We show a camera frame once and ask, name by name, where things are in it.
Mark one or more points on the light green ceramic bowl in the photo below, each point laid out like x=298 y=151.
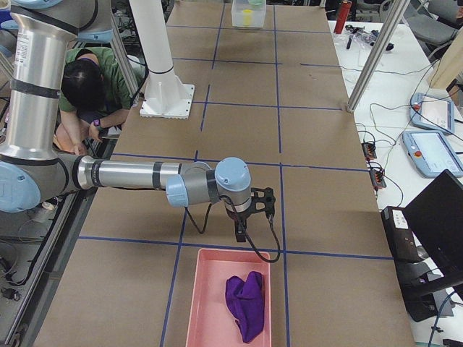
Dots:
x=256 y=3

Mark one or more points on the teach pendant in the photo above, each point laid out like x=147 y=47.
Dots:
x=433 y=113
x=431 y=153

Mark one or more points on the pink plastic bin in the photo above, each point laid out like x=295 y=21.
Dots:
x=211 y=323

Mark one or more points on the orange terminal block near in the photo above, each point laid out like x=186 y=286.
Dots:
x=377 y=178

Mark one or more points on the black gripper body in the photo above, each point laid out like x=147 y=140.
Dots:
x=239 y=218

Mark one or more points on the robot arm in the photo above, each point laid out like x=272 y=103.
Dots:
x=32 y=172

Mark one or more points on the clear plastic storage box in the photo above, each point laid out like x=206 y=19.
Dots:
x=258 y=18

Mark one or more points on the clear plastic bag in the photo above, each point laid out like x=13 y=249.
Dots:
x=360 y=35

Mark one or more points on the red cylinder bottle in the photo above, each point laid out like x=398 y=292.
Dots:
x=342 y=16

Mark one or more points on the aluminium frame post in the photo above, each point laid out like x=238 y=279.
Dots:
x=388 y=28

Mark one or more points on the orange terminal block far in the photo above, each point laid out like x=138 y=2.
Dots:
x=368 y=149

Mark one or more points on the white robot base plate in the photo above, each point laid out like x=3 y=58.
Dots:
x=165 y=95

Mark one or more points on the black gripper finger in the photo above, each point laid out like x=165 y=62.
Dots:
x=240 y=231

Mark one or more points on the person in green shirt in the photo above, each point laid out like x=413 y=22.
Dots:
x=93 y=87

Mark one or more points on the teach pendant near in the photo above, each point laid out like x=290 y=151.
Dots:
x=431 y=153

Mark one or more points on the orange terminal block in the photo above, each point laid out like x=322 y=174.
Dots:
x=377 y=178
x=368 y=149

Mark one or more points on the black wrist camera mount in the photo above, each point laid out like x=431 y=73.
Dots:
x=263 y=201

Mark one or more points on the teach pendant far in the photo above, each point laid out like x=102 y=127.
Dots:
x=433 y=113

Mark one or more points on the black monitor on stand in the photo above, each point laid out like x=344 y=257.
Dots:
x=425 y=240

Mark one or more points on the yellow plastic cup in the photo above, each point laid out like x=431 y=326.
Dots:
x=247 y=17

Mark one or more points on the purple cloth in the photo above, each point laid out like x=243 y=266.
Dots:
x=245 y=301

